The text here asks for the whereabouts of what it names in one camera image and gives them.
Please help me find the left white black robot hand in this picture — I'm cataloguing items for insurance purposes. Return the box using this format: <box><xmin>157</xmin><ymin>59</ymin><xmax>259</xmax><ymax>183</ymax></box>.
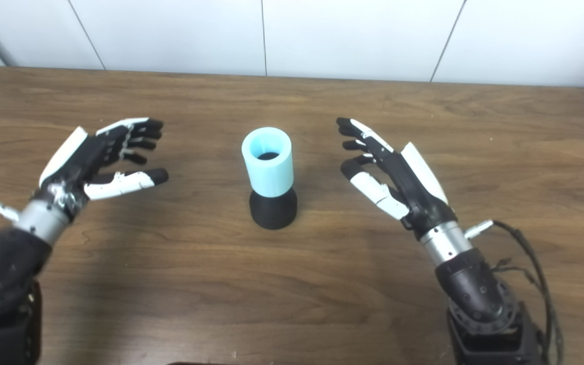
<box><xmin>32</xmin><ymin>118</ymin><xmax>169</xmax><ymax>218</ymax></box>

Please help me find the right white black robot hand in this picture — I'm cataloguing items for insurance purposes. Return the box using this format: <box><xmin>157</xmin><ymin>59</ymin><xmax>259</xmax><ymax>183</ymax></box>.
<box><xmin>336</xmin><ymin>117</ymin><xmax>459</xmax><ymax>240</ymax></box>

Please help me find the light-blue hose piece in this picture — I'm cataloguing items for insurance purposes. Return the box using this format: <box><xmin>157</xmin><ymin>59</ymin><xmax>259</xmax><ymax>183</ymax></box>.
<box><xmin>241</xmin><ymin>127</ymin><xmax>294</xmax><ymax>198</ymax></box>

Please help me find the black flared nozzle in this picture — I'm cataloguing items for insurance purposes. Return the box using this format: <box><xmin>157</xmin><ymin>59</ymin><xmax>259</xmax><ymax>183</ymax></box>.
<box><xmin>249</xmin><ymin>151</ymin><xmax>298</xmax><ymax>230</ymax></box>

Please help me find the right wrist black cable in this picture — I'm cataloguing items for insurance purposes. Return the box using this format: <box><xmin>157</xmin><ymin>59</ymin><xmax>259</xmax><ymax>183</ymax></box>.
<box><xmin>463</xmin><ymin>219</ymin><xmax>564</xmax><ymax>365</ymax></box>

